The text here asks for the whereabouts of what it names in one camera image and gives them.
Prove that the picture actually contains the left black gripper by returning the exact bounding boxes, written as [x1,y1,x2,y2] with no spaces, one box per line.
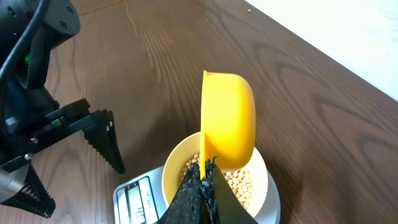
[1,78,125,218]

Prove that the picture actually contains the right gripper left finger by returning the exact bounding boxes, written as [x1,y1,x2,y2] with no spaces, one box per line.
[157,162,207,224]

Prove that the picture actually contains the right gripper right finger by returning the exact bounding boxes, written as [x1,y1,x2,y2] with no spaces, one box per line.
[203,156,257,224]

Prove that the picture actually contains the yellow measuring scoop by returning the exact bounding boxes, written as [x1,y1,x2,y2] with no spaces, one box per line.
[200,70,256,178]

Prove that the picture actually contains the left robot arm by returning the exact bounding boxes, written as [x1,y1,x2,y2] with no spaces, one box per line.
[1,0,125,218]

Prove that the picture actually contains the soybeans in yellow bowl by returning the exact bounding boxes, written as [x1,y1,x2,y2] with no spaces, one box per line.
[178,154,254,210]

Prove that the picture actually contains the yellow plastic bowl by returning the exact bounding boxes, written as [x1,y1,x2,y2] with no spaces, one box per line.
[162,133,269,217]

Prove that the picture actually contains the white digital kitchen scale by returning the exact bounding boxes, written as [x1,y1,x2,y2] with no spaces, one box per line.
[113,167,281,224]

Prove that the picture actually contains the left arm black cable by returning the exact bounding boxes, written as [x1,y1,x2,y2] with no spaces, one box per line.
[0,0,52,82]

